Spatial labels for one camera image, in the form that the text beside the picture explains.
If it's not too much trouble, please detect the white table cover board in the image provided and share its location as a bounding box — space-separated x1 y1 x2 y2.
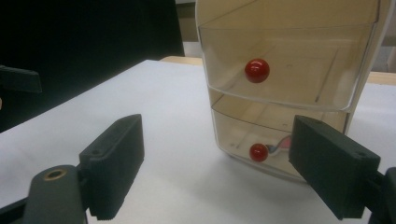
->
0 59 396 224

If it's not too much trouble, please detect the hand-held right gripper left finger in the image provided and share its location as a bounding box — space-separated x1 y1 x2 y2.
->
78 113 146 221

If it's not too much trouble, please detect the small pink fish toy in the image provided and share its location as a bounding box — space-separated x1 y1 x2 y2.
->
267 134 293 157

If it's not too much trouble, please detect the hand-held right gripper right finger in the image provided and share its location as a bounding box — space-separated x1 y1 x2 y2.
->
288 114 382 221

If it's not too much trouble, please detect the white drawer cabinet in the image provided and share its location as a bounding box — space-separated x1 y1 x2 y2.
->
194 0 396 185

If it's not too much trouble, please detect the clear drawer with red knob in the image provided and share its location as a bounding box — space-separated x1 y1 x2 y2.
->
208 88 351 184
197 23 380 112

